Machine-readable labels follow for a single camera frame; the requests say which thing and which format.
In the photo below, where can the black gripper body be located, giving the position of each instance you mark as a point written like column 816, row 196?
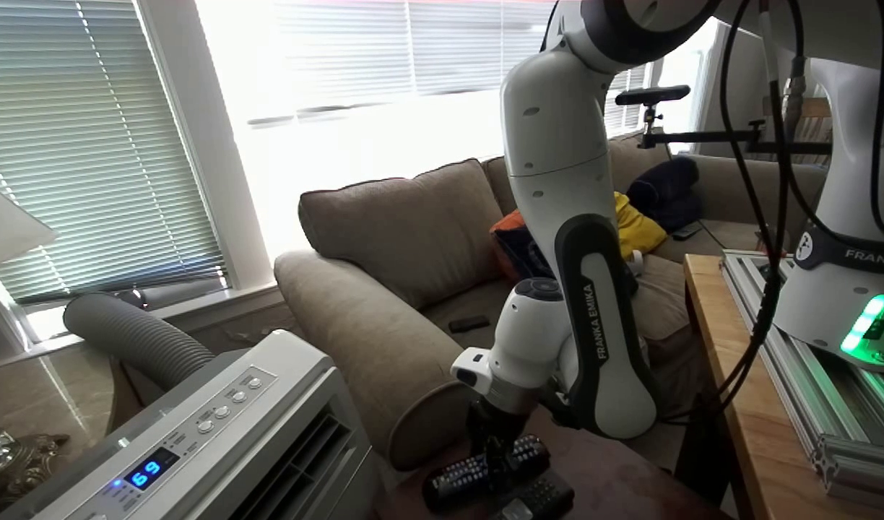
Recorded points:
column 500, row 427

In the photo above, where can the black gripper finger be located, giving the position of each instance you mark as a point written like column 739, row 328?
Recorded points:
column 491, row 466
column 521, row 458

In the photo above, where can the black remote with blue buttons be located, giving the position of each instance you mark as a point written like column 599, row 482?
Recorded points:
column 458, row 477

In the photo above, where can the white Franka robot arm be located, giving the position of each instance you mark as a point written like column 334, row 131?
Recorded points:
column 557, row 146

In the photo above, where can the dark grey remote control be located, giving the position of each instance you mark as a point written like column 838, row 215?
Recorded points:
column 547, row 494

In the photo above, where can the beige fabric couch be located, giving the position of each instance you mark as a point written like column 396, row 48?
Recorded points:
column 386, row 335

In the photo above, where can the beige couch back cushion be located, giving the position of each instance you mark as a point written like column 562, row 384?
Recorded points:
column 401, row 232

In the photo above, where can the dark brown wooden side table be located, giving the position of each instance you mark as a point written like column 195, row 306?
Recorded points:
column 615, row 481

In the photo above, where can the small dark grey object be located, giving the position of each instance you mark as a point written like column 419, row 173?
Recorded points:
column 469, row 325

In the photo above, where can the orange pillow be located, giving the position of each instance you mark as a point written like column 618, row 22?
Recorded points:
column 514, row 241

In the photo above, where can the light wooden robot table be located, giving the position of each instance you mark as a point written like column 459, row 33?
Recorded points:
column 748, row 422

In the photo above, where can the white portable air conditioner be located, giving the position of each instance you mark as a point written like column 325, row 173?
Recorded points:
column 230, row 442

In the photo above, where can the dark blue bag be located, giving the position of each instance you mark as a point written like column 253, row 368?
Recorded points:
column 669, row 192

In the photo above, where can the white machine with green light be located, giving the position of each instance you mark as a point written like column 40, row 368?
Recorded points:
column 773, row 293

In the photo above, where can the white window blinds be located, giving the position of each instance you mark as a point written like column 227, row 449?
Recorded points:
column 414, row 58
column 84, row 146

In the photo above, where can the beige lamp table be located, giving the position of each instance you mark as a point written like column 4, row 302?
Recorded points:
column 68, row 394

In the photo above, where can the crystal lamp with white shade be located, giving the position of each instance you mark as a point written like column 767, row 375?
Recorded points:
column 4, row 232

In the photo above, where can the aluminium rail base frame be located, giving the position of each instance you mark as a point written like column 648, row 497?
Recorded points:
column 819, row 404

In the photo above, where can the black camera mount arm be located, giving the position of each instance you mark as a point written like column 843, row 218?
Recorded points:
column 711, row 136

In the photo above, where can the black bar camera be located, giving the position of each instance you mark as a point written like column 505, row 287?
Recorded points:
column 651, row 92

